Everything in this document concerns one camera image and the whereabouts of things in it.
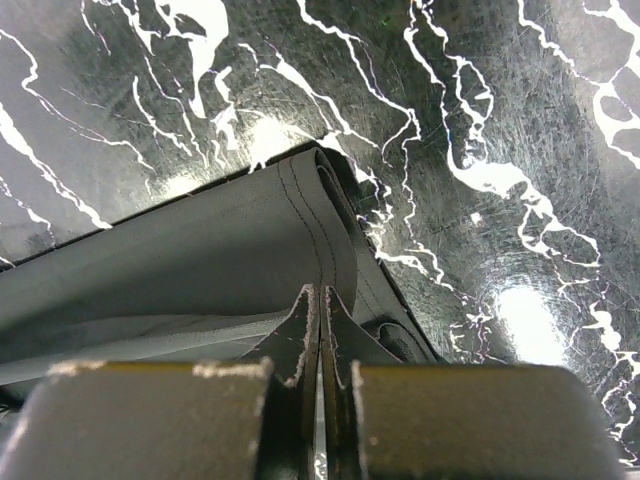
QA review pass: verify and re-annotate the black t shirt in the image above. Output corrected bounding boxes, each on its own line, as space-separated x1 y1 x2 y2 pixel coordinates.
1 143 437 401

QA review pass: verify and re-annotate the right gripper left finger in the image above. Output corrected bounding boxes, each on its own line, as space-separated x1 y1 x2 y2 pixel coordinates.
1 285 320 479

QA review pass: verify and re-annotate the black marble pattern mat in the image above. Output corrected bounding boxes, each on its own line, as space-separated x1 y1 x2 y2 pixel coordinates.
1 1 639 467

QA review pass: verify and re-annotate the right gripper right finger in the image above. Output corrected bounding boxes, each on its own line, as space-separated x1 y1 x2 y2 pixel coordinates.
319 288 626 479

